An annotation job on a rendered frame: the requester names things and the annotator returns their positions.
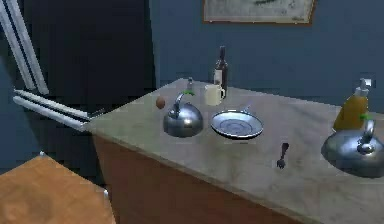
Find small steel kettle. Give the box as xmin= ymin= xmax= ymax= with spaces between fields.
xmin=162 ymin=90 xmax=205 ymax=139

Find cream mug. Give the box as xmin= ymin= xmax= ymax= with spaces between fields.
xmin=204 ymin=83 xmax=226 ymax=107

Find brown egg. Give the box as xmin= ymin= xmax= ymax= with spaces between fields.
xmin=155 ymin=95 xmax=167 ymax=110

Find steel frying pan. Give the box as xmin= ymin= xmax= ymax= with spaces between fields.
xmin=210 ymin=104 xmax=265 ymax=140

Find brown counter cabinet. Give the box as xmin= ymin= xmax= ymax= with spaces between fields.
xmin=85 ymin=78 xmax=384 ymax=224

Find dark wine bottle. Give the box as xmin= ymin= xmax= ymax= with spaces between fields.
xmin=213 ymin=45 xmax=230 ymax=100

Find dark fork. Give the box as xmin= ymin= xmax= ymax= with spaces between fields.
xmin=276 ymin=142 xmax=290 ymax=170

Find black fridge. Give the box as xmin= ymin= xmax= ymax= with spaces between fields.
xmin=0 ymin=0 xmax=158 ymax=188

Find yellow soap dispenser bottle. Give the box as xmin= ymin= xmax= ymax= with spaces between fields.
xmin=332 ymin=78 xmax=373 ymax=133

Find large steel kettle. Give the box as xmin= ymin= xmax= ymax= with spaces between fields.
xmin=320 ymin=114 xmax=384 ymax=179

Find brown wooden table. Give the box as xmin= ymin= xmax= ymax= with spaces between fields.
xmin=0 ymin=151 xmax=117 ymax=224

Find framed wall picture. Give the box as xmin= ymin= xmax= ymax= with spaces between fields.
xmin=202 ymin=0 xmax=317 ymax=25

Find grey fridge handle bar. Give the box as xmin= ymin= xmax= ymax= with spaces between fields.
xmin=0 ymin=0 xmax=50 ymax=96
xmin=12 ymin=88 xmax=92 ymax=133

